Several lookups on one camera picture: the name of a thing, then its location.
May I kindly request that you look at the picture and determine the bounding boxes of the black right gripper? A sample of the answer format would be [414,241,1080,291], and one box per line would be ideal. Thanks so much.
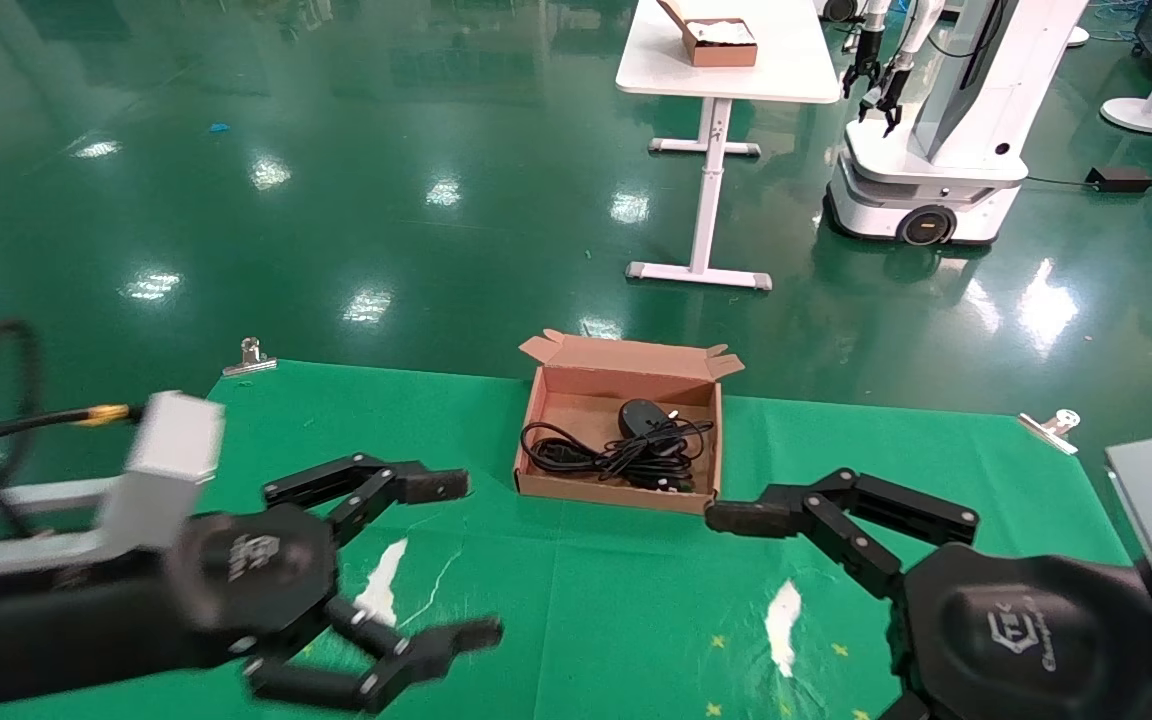
[704,467,1152,720]

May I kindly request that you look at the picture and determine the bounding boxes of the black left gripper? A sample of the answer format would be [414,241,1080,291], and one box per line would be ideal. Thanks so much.
[0,452,506,714]

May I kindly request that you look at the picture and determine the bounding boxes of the black power cable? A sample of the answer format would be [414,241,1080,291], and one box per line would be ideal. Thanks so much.
[520,422,642,478]

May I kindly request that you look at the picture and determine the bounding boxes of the black wired computer mouse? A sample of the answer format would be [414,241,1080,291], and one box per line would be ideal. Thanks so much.
[586,398,716,492]

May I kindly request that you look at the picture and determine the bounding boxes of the white robot arm black gripper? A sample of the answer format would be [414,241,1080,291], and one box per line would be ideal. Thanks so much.
[841,0,892,101]
[861,0,942,137]

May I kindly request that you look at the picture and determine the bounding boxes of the open brown cardboard box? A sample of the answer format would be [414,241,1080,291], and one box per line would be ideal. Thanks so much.
[514,330,745,516]

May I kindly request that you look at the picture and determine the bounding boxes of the small brown box white contents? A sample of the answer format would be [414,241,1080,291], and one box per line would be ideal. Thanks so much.
[658,0,759,68]

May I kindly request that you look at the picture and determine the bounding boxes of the green table cloth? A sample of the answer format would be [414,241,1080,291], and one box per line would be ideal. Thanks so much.
[0,360,1129,720]

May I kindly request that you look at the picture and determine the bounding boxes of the silver binder clip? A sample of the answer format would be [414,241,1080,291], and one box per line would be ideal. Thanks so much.
[223,338,278,378]
[1018,408,1082,456]

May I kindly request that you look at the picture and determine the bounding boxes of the white wheeled robot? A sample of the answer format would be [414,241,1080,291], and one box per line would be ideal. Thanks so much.
[824,0,1092,247]

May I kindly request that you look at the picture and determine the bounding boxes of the black power adapter brick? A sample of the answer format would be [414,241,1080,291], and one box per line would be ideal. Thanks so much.
[1086,166,1152,194]

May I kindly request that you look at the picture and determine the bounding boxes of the white table with legs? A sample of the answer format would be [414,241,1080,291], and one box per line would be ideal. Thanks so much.
[616,0,842,292]

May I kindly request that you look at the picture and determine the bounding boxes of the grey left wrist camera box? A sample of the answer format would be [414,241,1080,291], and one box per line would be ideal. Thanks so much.
[0,391,226,587]

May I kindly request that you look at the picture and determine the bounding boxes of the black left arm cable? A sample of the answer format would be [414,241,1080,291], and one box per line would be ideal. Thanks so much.
[0,318,144,549]

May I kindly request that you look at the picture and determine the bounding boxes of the thin black floor cable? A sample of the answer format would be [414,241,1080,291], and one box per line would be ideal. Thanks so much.
[1024,175,1152,193]

